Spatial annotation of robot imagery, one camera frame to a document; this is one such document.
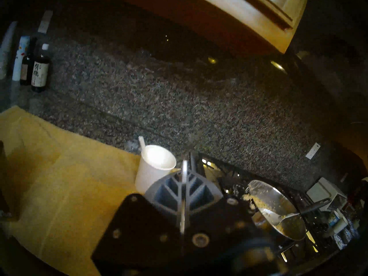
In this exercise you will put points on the blue white yogurt cup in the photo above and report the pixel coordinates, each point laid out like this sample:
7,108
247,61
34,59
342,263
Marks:
334,219

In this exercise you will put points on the white wall outlet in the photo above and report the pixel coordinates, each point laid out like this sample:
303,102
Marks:
312,151
45,21

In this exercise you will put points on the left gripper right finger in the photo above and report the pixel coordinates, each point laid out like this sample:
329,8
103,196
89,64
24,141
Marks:
212,226

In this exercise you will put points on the small dark glass bottle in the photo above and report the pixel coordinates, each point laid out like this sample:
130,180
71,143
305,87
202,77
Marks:
26,68

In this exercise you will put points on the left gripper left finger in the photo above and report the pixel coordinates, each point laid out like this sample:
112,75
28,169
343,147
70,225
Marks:
143,235

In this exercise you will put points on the yellow towel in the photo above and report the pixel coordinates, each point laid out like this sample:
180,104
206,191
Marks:
72,192

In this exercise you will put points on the white paper cup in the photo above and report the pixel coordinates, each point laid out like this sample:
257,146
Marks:
337,228
152,169

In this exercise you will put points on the stainless gas cooktop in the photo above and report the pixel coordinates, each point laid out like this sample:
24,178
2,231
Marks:
224,177

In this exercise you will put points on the soy sauce bottle white label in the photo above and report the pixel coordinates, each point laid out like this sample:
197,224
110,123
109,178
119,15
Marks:
40,74

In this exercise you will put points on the white blue salt canister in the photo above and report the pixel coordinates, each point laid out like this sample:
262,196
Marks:
20,59

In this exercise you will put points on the stainless steel pot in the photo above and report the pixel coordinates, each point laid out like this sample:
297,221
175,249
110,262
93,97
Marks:
279,209

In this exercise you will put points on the wooden upper cabinet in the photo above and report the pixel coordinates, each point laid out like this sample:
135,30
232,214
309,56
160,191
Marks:
244,16

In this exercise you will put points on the oatmeal mass in pot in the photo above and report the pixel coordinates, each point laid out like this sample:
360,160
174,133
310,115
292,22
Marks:
258,202

